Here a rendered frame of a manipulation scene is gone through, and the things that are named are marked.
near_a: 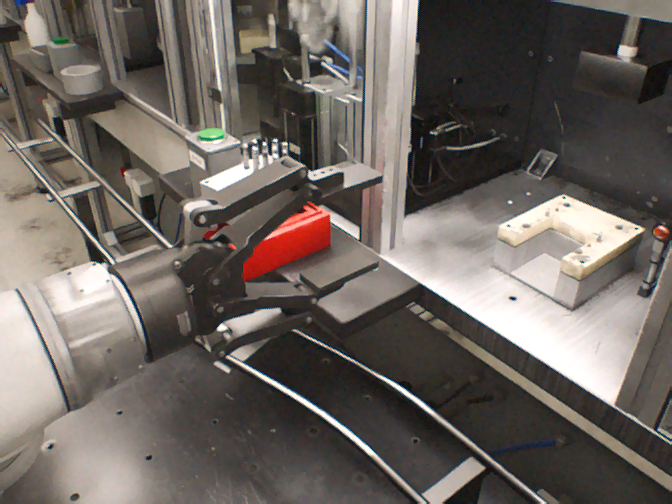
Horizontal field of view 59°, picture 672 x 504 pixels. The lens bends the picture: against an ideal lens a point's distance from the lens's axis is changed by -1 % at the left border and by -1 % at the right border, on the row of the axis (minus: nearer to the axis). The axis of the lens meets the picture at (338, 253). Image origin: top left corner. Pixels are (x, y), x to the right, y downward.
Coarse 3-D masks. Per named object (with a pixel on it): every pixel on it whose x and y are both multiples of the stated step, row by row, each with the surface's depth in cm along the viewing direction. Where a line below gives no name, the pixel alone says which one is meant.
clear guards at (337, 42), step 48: (240, 0) 94; (288, 0) 84; (336, 0) 76; (576, 0) 52; (624, 0) 49; (240, 48) 99; (288, 48) 88; (336, 48) 80; (240, 96) 105; (288, 96) 93; (336, 96) 83; (240, 144) 111; (288, 144) 98; (336, 144) 87
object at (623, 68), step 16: (624, 32) 69; (640, 32) 69; (592, 48) 73; (608, 48) 73; (624, 48) 70; (592, 64) 71; (608, 64) 70; (624, 64) 68; (640, 64) 67; (656, 64) 67; (576, 80) 74; (592, 80) 72; (608, 80) 70; (624, 80) 69; (640, 80) 68; (656, 80) 69; (608, 96) 71; (624, 96) 70; (640, 96) 68; (656, 96) 71
